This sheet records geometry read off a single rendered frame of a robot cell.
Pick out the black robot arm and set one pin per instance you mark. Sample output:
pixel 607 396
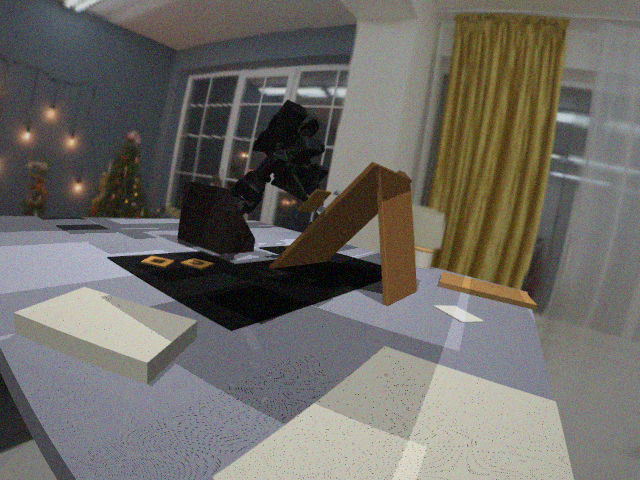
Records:
pixel 292 123

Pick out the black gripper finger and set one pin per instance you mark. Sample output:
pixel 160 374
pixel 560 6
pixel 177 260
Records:
pixel 312 182
pixel 287 181

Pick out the brown letter tile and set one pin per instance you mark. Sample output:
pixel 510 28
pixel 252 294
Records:
pixel 197 263
pixel 314 200

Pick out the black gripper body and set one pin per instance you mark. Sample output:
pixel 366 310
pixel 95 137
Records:
pixel 277 159

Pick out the orange flat rectangular board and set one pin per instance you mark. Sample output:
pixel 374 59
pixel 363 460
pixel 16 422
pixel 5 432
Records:
pixel 486 290

